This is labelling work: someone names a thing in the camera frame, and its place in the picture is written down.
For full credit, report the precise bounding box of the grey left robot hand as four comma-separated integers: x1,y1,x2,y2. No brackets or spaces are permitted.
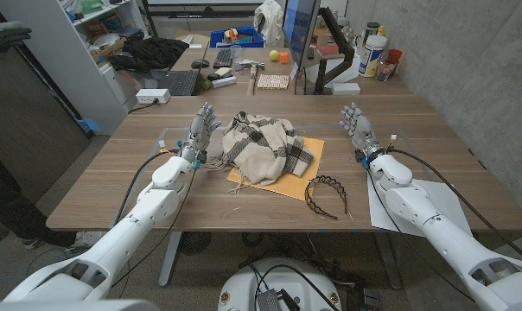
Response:
179,102,223,164

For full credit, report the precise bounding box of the black gloved person hand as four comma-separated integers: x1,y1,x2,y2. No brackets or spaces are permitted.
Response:
0,26,33,55

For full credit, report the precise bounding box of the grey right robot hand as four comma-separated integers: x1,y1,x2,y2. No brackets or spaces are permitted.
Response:
339,102,386,164

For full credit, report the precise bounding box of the black wavy headband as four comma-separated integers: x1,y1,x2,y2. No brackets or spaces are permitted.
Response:
303,175,349,220

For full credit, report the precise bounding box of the beige plaid cloth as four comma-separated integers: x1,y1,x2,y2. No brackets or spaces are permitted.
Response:
204,111,316,195

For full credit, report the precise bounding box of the white box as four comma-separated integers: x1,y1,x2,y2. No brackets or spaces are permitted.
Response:
331,81,362,96

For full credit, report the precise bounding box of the black laptop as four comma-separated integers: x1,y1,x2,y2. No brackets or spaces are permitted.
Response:
150,68,201,97

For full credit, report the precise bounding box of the white flat remote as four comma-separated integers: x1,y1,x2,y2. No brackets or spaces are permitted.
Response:
212,75,238,90

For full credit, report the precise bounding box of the clear jar with colourful items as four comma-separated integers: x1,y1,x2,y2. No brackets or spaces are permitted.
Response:
376,54,396,82

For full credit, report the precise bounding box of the white shelf unit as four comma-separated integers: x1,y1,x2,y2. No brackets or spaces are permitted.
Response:
0,0,150,136

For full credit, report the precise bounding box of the white wipes canister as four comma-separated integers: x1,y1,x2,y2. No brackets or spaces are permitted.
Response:
358,34,388,79

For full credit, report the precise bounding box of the small black keyboard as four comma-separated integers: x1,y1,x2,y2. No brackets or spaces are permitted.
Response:
212,47,235,69

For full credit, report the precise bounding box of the orange paper envelope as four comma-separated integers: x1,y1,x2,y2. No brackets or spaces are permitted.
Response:
226,136,326,202

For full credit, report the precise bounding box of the red book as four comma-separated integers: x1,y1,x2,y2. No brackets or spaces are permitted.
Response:
315,42,341,57

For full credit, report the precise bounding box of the woven patterned mat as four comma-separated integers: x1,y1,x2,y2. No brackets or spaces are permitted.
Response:
257,73,290,91

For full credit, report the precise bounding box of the black jacket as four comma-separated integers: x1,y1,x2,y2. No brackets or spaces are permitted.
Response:
109,37,190,73

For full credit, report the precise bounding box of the dark lidded bottle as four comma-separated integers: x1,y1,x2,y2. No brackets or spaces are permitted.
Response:
364,21,381,44

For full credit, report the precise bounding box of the blue plastic crate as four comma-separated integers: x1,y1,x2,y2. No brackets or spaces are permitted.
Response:
209,26,265,48

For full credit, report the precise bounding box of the white paper sheet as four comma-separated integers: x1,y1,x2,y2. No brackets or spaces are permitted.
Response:
366,172,474,238

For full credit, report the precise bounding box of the computer monitor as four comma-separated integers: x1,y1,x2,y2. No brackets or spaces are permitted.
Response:
282,0,321,70

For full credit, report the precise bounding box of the white plastic bag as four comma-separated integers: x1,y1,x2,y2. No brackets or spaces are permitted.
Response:
253,0,285,48

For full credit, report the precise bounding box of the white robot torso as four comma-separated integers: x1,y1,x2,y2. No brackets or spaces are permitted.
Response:
217,257,343,311

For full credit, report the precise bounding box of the person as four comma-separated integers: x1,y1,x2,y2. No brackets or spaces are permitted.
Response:
0,144,93,256

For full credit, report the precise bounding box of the wooden handle hammer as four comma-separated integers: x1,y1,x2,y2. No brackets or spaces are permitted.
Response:
234,60,266,97

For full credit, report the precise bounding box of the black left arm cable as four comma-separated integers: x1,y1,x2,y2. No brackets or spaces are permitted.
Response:
111,149,182,228

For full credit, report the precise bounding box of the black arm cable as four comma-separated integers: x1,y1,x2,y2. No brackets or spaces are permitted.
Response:
111,149,182,228
389,148,522,265

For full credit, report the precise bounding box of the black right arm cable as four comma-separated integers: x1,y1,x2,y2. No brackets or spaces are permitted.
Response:
389,148,522,265

